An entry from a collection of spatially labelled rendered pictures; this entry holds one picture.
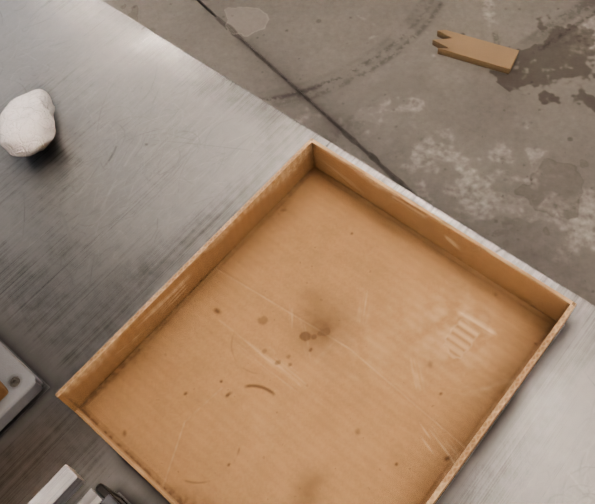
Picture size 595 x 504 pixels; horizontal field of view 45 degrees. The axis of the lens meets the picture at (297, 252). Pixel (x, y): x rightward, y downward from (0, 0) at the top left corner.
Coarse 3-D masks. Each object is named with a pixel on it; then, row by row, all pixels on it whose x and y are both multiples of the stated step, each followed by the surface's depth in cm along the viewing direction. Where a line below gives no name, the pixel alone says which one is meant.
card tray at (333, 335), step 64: (320, 192) 64; (384, 192) 60; (256, 256) 62; (320, 256) 61; (384, 256) 61; (448, 256) 60; (192, 320) 59; (256, 320) 59; (320, 320) 58; (384, 320) 58; (448, 320) 57; (512, 320) 57; (128, 384) 57; (192, 384) 56; (256, 384) 56; (320, 384) 56; (384, 384) 55; (448, 384) 55; (512, 384) 51; (128, 448) 54; (192, 448) 54; (256, 448) 54; (320, 448) 53; (384, 448) 53; (448, 448) 53
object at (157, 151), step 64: (0, 0) 80; (64, 0) 80; (0, 64) 76; (64, 64) 75; (128, 64) 74; (192, 64) 74; (64, 128) 71; (128, 128) 70; (192, 128) 69; (256, 128) 69; (0, 192) 67; (64, 192) 67; (128, 192) 66; (192, 192) 66; (256, 192) 65; (0, 256) 64; (64, 256) 63; (128, 256) 63; (192, 256) 63; (512, 256) 60; (0, 320) 61; (64, 320) 60; (128, 320) 60; (576, 320) 57; (64, 384) 58; (576, 384) 55; (0, 448) 55; (64, 448) 55; (512, 448) 53; (576, 448) 52
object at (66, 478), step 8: (64, 472) 41; (72, 472) 41; (56, 480) 41; (64, 480) 41; (72, 480) 41; (80, 480) 41; (48, 488) 41; (56, 488) 41; (64, 488) 41; (72, 488) 41; (40, 496) 40; (48, 496) 40; (56, 496) 40; (64, 496) 41
